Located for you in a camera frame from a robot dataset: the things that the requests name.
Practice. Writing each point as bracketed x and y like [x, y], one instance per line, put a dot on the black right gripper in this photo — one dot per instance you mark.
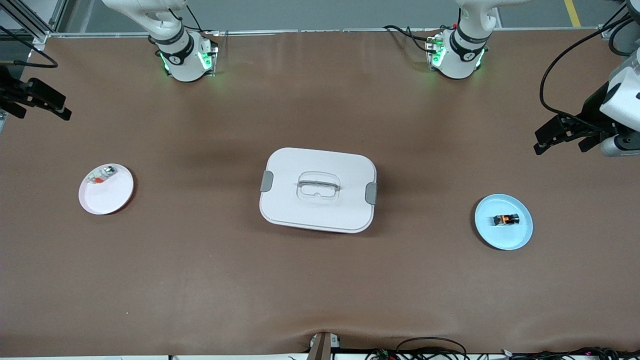
[15, 92]

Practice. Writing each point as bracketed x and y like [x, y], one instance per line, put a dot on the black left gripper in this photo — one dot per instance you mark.
[593, 111]

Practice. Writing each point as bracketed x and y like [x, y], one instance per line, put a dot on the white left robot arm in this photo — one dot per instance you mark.
[462, 50]

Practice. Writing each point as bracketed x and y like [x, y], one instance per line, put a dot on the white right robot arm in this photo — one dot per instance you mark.
[185, 60]

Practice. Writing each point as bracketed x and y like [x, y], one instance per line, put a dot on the pink round plate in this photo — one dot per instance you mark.
[107, 200]

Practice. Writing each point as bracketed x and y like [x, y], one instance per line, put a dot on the light blue round plate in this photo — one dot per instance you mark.
[502, 237]

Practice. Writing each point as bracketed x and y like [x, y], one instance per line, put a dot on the white lidded storage box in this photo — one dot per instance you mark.
[320, 210]

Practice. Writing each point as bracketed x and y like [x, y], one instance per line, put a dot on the aluminium frame struts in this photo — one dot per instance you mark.
[60, 15]

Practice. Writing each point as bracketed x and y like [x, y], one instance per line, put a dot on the aluminium corner frame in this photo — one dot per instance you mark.
[607, 33]

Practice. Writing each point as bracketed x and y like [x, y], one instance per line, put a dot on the silver table edge rail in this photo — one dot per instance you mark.
[325, 31]

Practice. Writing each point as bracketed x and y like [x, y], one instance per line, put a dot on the small white bracket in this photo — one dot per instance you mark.
[335, 341]

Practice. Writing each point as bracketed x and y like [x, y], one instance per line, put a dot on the brown camera post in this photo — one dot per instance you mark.
[320, 350]

